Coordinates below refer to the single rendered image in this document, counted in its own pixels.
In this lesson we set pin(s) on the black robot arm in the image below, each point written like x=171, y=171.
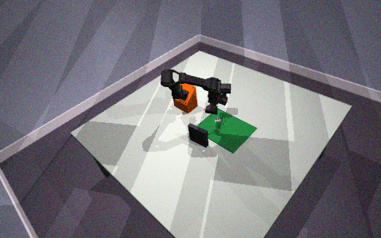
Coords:
x=212, y=85

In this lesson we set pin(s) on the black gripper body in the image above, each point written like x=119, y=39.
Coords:
x=211, y=108

